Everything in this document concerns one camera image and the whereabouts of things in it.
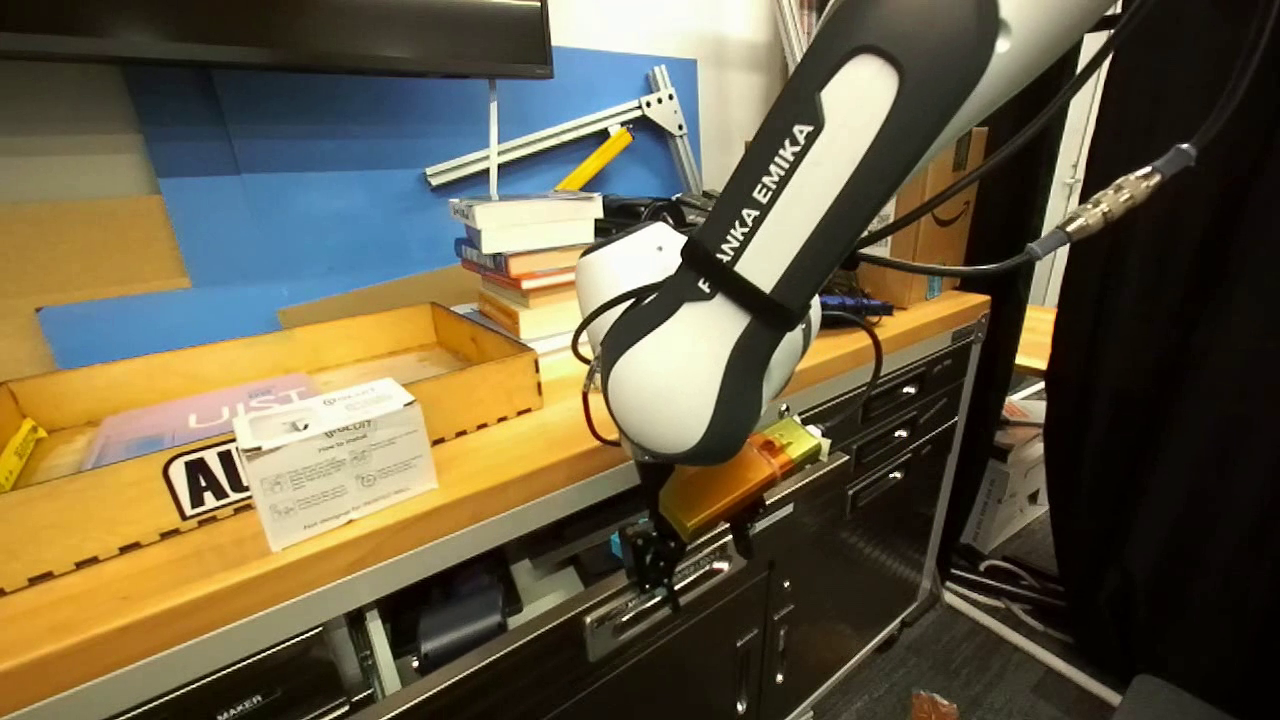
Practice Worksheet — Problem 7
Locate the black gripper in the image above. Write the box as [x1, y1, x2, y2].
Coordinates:
[613, 456, 701, 609]

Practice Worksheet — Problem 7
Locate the open black drawer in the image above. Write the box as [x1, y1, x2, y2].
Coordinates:
[354, 446, 854, 720]

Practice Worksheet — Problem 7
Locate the orange yellow flat package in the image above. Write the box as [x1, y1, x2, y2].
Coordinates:
[654, 413, 831, 546]

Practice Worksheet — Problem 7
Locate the black workbench cabinet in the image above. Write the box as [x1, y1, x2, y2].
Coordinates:
[114, 318, 996, 720]

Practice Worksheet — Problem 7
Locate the black rectangular case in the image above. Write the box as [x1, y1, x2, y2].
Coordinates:
[408, 569, 513, 672]

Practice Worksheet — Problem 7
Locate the pile of assorted books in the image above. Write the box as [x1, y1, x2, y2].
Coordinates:
[448, 237, 591, 353]

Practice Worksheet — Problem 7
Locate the brown snack packet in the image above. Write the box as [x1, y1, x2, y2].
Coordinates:
[909, 683, 962, 720]

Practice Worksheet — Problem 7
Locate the white printed carton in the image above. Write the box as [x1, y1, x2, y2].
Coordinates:
[229, 373, 444, 556]

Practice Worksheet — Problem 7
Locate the blue pouch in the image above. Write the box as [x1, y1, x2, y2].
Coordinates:
[814, 294, 895, 326]

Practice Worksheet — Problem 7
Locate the white floor box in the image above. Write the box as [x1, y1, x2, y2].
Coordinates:
[957, 427, 1060, 560]

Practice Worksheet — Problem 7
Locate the thick white book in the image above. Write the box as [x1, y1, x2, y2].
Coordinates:
[444, 190, 608, 259]

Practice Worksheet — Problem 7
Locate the yellow spirit level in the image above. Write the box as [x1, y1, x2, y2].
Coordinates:
[550, 123, 639, 202]

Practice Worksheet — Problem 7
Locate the black white letter sticker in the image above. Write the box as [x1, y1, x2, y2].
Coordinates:
[158, 437, 261, 523]

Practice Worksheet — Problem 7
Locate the large cardboard box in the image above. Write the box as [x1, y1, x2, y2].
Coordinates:
[854, 123, 996, 313]

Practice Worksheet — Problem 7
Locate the pink paper sheet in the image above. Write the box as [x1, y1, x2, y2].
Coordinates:
[83, 373, 325, 471]

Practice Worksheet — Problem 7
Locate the black curtain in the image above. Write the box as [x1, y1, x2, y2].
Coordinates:
[1044, 0, 1280, 720]

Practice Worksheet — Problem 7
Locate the wooden laser-cut tray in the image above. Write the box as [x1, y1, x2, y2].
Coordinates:
[0, 300, 547, 602]

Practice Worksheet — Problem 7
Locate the yellow flat item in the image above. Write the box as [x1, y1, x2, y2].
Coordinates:
[0, 418, 53, 495]

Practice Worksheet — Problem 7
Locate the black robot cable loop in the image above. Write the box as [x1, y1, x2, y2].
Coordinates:
[567, 286, 647, 451]

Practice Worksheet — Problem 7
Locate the black drawer silver handle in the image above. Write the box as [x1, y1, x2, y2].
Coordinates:
[854, 345, 974, 424]
[123, 623, 375, 720]
[849, 397, 967, 471]

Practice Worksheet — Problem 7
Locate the floor cable bundle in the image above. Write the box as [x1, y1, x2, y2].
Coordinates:
[943, 546, 1060, 621]

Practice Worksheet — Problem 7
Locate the black cable silver connector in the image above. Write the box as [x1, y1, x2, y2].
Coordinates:
[850, 0, 1280, 286]

